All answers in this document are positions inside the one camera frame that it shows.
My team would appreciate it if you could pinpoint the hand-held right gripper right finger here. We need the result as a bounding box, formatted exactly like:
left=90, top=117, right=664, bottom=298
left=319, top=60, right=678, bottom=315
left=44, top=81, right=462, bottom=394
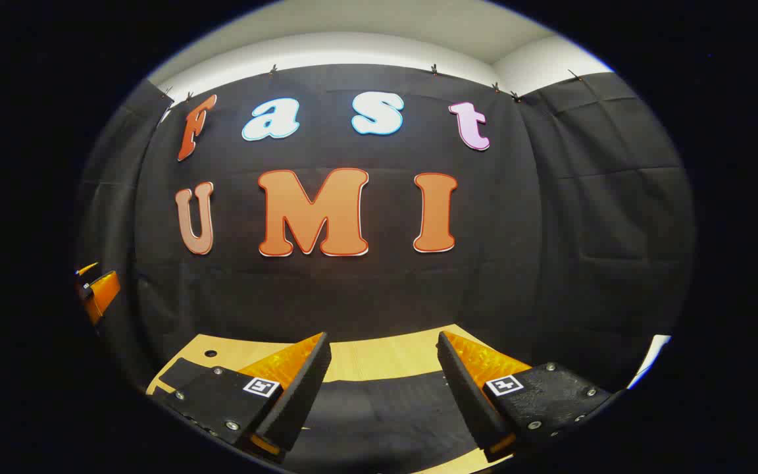
left=436, top=330, right=624, bottom=463

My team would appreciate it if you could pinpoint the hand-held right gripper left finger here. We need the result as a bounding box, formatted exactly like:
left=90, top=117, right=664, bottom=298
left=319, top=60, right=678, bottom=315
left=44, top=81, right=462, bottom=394
left=154, top=331, right=333, bottom=463

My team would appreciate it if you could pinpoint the black backdrop cloth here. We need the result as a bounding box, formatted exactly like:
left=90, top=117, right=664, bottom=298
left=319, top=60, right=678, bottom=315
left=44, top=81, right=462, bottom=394
left=75, top=64, right=694, bottom=396

